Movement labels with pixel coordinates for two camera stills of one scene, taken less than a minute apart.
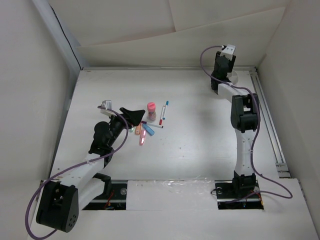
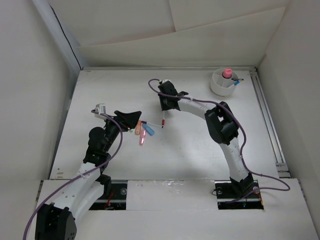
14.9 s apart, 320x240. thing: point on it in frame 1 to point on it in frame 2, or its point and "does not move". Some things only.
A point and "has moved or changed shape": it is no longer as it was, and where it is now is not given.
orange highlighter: (138, 130) does not move
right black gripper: (231, 63) to (163, 106)
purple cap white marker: (152, 124) does not move
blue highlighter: (150, 131) does not move
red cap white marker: (162, 115) has moved or changed shape
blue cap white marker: (164, 114) to (237, 80)
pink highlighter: (142, 135) does not move
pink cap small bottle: (151, 115) has moved or changed shape
